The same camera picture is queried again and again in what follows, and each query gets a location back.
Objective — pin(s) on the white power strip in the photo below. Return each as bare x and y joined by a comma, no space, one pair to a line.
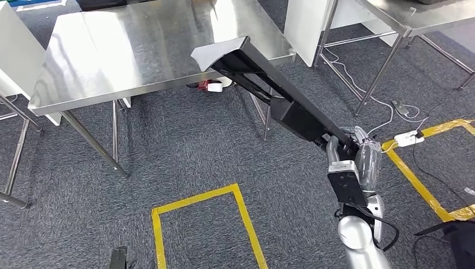
408,139

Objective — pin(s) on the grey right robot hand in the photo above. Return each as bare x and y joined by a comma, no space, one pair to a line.
369,167

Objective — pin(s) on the red plug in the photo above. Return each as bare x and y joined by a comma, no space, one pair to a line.
203,85

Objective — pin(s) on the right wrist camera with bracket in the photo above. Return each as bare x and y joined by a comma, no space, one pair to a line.
347,189

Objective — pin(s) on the black plastic plate part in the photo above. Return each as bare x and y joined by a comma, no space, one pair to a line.
297,118

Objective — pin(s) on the stainless steel workbench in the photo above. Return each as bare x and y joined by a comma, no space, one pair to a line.
16,159
426,16
130,48

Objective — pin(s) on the white power adapter block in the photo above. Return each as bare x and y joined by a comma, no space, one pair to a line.
215,87

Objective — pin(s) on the white partition panel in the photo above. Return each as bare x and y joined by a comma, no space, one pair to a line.
18,55
304,29

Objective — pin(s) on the dark left wrist camera mount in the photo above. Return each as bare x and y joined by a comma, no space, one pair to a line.
118,258

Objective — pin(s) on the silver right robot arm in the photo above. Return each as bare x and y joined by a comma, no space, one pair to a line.
356,234

